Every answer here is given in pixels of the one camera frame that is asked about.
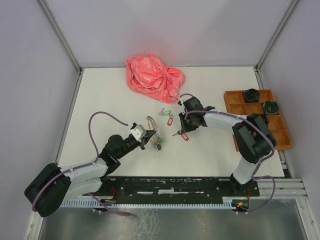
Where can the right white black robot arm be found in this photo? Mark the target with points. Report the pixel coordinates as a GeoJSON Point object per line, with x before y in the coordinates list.
{"type": "Point", "coordinates": [253, 137]}

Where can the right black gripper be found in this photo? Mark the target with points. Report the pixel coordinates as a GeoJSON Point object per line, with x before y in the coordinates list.
{"type": "Point", "coordinates": [185, 128]}

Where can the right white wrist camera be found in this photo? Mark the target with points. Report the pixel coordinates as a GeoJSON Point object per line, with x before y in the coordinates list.
{"type": "Point", "coordinates": [180, 101]}

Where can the wooden compartment tray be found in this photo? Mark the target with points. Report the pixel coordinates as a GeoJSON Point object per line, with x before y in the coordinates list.
{"type": "Point", "coordinates": [276, 127]}

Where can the green tag key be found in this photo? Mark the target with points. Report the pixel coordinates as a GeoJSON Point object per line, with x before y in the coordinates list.
{"type": "Point", "coordinates": [164, 112]}

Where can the large metal keyring with keys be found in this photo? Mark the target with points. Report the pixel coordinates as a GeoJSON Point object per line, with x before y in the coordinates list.
{"type": "Point", "coordinates": [157, 139]}

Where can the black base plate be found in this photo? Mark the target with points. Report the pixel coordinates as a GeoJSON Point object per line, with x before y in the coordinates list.
{"type": "Point", "coordinates": [145, 190]}

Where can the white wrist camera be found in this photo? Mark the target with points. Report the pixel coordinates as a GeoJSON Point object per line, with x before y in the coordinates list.
{"type": "Point", "coordinates": [180, 101]}
{"type": "Point", "coordinates": [138, 131]}

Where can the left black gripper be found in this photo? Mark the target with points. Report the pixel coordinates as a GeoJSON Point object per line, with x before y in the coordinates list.
{"type": "Point", "coordinates": [145, 139]}

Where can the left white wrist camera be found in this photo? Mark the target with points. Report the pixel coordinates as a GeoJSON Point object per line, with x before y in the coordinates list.
{"type": "Point", "coordinates": [138, 131]}

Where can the crumpled pink cloth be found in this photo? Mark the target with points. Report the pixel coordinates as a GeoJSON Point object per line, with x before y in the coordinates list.
{"type": "Point", "coordinates": [147, 75]}

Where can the green black coiled item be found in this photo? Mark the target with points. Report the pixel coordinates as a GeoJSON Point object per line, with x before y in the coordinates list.
{"type": "Point", "coordinates": [270, 108]}

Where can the black coiled item lower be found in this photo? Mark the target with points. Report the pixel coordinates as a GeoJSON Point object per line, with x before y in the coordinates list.
{"type": "Point", "coordinates": [265, 118]}

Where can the black coiled item top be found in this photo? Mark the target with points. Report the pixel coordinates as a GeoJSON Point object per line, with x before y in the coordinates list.
{"type": "Point", "coordinates": [251, 95]}

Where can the red tag key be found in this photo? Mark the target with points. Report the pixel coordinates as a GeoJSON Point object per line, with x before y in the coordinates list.
{"type": "Point", "coordinates": [183, 135]}
{"type": "Point", "coordinates": [170, 119]}

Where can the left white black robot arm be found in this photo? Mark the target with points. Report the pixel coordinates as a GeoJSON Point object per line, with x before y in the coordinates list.
{"type": "Point", "coordinates": [55, 184]}

